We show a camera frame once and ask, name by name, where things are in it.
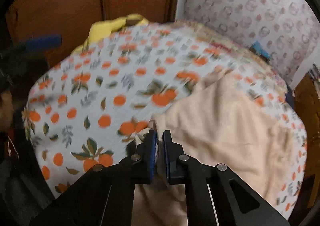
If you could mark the floral bed quilt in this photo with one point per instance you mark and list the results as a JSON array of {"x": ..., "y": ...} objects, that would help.
[{"x": 262, "y": 70}]

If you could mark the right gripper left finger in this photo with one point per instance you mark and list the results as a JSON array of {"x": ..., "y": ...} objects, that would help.
[{"x": 104, "y": 195}]

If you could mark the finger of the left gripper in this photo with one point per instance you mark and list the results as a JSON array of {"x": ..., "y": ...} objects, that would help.
[{"x": 42, "y": 43}]

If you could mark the brown louvered wardrobe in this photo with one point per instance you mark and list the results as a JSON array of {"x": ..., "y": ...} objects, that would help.
[{"x": 72, "y": 19}]

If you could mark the wooden sideboard cabinet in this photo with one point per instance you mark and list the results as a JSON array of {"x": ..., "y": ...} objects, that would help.
[{"x": 307, "y": 107}]

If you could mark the beige printed t-shirt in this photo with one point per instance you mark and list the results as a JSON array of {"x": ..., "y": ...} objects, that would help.
[{"x": 219, "y": 123}]

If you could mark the yellow plush toy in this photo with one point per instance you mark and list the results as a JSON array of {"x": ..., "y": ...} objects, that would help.
[{"x": 102, "y": 29}]

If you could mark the person's left hand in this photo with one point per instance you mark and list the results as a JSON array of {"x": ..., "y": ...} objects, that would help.
[{"x": 6, "y": 111}]

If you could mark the blue item on box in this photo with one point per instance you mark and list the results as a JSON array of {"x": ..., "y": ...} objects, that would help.
[{"x": 257, "y": 49}]

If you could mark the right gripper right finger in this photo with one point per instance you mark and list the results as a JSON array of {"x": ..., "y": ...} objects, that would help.
[{"x": 215, "y": 195}]

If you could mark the orange print white blanket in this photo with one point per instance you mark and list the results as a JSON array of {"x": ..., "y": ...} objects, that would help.
[{"x": 88, "y": 107}]

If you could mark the circle pattern lace curtain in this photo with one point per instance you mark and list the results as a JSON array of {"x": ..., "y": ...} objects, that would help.
[{"x": 287, "y": 30}]

